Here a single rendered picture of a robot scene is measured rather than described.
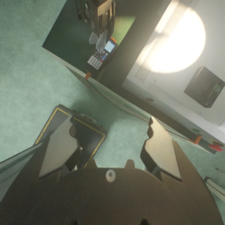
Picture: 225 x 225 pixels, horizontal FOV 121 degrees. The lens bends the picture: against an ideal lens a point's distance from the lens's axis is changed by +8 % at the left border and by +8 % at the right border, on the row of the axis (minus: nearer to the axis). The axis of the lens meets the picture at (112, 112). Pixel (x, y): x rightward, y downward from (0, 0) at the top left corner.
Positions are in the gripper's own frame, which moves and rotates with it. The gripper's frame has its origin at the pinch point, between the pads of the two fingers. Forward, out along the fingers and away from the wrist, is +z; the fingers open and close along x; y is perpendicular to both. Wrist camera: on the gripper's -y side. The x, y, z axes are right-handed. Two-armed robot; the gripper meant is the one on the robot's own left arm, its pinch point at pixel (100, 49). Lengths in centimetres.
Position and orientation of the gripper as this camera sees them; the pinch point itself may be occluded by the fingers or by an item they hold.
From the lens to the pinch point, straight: 41.7
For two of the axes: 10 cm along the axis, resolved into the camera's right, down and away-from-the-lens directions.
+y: -5.5, 8.0, -2.4
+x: 8.1, 5.9, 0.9
